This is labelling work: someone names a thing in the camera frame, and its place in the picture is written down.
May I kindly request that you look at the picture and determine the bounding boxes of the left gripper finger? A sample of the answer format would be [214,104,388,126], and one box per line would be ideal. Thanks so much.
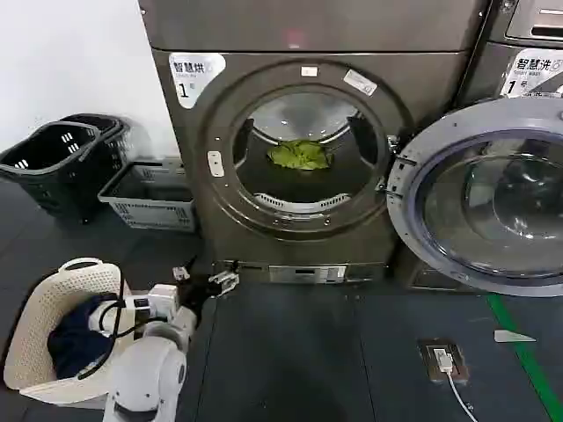
[208,268,241,296]
[172,258,198,282]

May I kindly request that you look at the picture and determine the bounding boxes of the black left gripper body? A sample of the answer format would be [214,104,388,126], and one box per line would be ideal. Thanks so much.
[177,273,222,309]

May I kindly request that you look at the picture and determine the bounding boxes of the grey plastic crate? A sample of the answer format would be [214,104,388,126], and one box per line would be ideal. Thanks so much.
[97,161,197,233]

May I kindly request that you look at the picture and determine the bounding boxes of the dark blue clothes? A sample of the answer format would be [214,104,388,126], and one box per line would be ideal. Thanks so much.
[47,294,116,381]

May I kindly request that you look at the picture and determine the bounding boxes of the white perforated laundry basket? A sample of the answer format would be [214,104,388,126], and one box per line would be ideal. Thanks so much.
[3,257,134,396]

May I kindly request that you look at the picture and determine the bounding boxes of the green cloth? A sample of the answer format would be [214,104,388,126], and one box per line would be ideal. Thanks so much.
[266,139,336,173]

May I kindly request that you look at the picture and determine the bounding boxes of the black plastic basket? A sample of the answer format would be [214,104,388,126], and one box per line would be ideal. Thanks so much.
[58,113,134,179]
[0,122,105,222]

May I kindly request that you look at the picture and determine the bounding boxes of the floor socket box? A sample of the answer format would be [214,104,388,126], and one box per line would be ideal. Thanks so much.
[417,338,470,387]

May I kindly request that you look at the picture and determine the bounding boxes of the white plug adapter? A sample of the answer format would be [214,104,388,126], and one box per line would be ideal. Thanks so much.
[432,347,455,375]

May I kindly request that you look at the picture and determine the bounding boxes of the grey dryer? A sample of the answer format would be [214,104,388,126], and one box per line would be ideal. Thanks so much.
[137,0,492,286]

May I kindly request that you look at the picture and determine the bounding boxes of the round glass dryer door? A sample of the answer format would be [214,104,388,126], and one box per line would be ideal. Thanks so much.
[385,97,563,298]

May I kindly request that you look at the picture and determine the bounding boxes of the white tape scrap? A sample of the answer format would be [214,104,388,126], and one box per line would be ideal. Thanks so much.
[493,329,538,344]

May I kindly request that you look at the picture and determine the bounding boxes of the green floor tape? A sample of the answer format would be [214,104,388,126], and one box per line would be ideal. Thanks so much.
[485,294,553,422]

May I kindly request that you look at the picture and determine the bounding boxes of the grey washing machine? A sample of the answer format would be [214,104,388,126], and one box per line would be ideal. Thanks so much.
[452,0,563,292]

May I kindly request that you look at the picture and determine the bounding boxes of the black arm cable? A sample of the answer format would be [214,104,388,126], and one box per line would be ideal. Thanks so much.
[77,272,151,380]

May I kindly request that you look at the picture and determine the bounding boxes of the white power cable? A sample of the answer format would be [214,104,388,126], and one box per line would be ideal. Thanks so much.
[445,370,479,422]

